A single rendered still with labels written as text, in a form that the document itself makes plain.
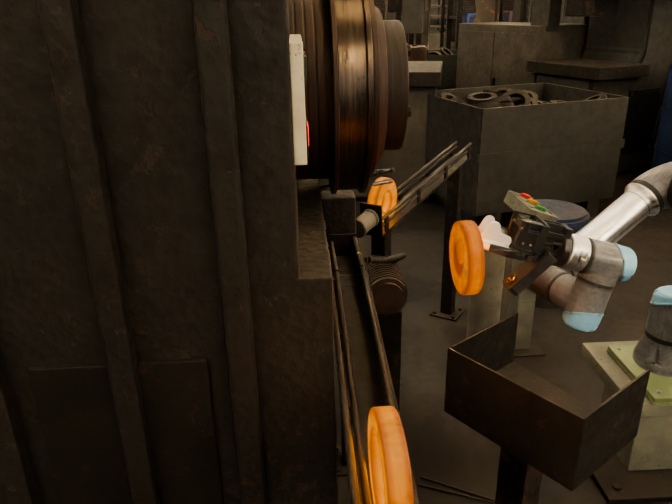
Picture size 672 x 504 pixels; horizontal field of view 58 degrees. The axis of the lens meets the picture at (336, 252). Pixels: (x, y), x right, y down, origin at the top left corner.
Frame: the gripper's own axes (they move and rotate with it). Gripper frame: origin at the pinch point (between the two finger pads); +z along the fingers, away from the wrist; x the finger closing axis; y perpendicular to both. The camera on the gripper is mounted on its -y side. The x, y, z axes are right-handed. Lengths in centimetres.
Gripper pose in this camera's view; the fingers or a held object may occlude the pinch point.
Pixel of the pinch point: (468, 239)
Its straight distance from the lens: 125.4
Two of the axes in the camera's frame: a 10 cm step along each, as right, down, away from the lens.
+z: -9.7, -2.0, -1.6
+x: 0.6, 3.9, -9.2
